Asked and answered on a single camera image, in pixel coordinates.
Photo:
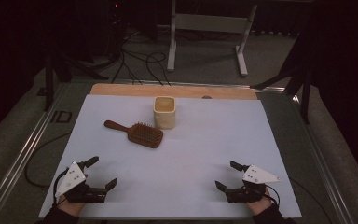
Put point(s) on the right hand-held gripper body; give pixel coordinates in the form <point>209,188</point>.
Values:
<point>258,175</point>

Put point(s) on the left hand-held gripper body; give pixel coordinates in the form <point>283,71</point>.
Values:
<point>74,179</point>

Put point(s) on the brown wooden hairbrush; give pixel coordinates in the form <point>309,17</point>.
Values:
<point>144,136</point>

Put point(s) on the beige square cup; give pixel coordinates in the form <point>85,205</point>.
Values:
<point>164,119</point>

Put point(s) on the person's left hand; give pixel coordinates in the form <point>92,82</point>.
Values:
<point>70,207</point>

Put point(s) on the person's right hand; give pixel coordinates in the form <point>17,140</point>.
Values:
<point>259,207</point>

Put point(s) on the black tripod stand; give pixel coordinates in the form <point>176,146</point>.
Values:
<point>49,81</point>
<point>304,93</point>

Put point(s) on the black equipment box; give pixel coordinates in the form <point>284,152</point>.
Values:
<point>118,18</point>

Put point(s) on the white metal desk frame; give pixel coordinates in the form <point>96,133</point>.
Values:
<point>211,23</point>

